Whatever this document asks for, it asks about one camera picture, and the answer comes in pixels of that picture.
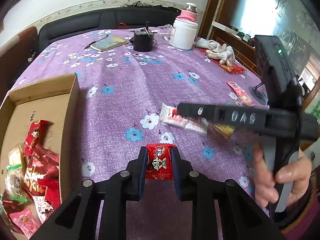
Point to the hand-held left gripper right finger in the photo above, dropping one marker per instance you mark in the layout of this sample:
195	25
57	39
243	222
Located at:
176	177

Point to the clear plastic cup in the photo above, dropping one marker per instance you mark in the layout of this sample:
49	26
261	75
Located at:
167	29

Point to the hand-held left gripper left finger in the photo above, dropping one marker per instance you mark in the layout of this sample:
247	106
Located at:
142	177

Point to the red foil bag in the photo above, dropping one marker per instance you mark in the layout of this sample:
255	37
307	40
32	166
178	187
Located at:
232	67

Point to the white work glove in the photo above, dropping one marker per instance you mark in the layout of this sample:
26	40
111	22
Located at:
225	55
207	43

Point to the white plastic jar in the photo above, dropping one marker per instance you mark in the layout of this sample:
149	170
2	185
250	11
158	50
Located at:
183	33

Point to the clear green-edged snack packet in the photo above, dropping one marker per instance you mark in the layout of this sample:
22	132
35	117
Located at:
13	182

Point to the brown armchair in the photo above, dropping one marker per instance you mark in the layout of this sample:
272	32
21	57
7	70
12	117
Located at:
15	55

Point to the grey phone stand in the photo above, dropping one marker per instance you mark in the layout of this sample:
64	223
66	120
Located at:
258	93

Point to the dark cloth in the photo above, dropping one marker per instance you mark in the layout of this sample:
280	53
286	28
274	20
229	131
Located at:
160	6

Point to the pink snack packet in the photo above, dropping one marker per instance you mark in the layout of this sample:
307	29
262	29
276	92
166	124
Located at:
25	222

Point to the small metal object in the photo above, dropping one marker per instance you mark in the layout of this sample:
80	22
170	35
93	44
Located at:
31	55

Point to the black leather sofa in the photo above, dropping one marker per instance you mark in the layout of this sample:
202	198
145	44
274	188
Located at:
75	22

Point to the pink sleeved thermos bottle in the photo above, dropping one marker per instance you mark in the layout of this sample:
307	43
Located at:
190	12

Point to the pink clear-window bread packet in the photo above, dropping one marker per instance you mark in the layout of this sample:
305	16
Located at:
240	94

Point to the black cup device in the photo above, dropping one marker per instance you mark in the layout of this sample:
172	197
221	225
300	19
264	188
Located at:
143	40

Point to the cardboard box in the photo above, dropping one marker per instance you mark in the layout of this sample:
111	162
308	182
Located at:
50	97

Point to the large red foil snack packet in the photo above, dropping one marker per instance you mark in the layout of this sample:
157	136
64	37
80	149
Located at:
41	170

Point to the person's right hand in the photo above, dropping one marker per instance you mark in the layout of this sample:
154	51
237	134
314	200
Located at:
265	187

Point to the black pen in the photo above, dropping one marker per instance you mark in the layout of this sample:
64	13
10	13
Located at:
96	42

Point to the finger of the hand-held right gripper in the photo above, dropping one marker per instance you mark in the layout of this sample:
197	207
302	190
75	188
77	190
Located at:
192	111

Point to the red white cartoon snack packet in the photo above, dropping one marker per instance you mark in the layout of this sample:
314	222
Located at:
45	205

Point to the etched glass panel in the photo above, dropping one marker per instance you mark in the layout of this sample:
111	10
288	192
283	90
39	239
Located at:
270	10

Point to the yellow notebook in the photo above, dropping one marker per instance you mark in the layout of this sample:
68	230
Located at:
110	43

